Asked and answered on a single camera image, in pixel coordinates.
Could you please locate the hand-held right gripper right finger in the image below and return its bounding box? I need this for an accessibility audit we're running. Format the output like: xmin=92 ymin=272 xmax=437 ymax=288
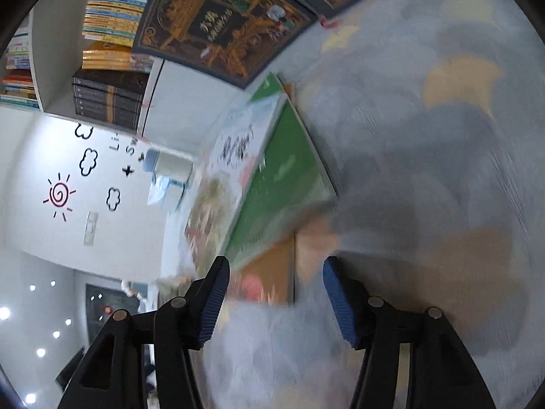
xmin=322 ymin=256 xmax=497 ymax=409

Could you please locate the white bottle blue lid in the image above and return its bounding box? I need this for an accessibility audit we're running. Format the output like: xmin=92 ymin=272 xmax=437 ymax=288
xmin=142 ymin=148 xmax=194 ymax=184

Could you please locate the white wall switch panel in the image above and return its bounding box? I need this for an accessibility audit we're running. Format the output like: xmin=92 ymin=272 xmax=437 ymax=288
xmin=83 ymin=211 xmax=99 ymax=246

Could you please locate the orange yellow cover book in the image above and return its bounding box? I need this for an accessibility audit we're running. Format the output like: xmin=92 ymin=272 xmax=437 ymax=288
xmin=230 ymin=234 xmax=296 ymax=305

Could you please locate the white bookshelf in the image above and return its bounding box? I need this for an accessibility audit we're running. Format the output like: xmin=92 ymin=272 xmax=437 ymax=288
xmin=0 ymin=0 xmax=171 ymax=137

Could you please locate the blue tissue pack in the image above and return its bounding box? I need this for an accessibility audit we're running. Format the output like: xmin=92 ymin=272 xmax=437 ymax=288
xmin=147 ymin=177 xmax=188 ymax=214

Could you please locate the row of shelf books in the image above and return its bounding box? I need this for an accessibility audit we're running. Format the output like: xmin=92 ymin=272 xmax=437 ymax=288
xmin=0 ymin=21 xmax=41 ymax=111
xmin=70 ymin=0 xmax=165 ymax=131

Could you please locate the white landscape picture book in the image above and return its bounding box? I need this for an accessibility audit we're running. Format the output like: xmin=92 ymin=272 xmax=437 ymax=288
xmin=183 ymin=94 xmax=290 ymax=265

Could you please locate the dark screen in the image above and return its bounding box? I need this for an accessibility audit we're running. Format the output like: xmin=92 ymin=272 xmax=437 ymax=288
xmin=55 ymin=347 xmax=86 ymax=393

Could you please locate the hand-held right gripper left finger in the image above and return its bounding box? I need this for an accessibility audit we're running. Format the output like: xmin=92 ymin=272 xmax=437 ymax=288
xmin=57 ymin=256 xmax=231 ymax=409

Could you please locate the red spiral sun decal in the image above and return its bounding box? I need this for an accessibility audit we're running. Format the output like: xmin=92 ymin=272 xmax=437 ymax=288
xmin=43 ymin=173 xmax=77 ymax=222

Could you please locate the dark chalkboard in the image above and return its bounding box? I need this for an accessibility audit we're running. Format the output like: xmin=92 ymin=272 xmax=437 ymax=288
xmin=85 ymin=283 xmax=147 ymax=333

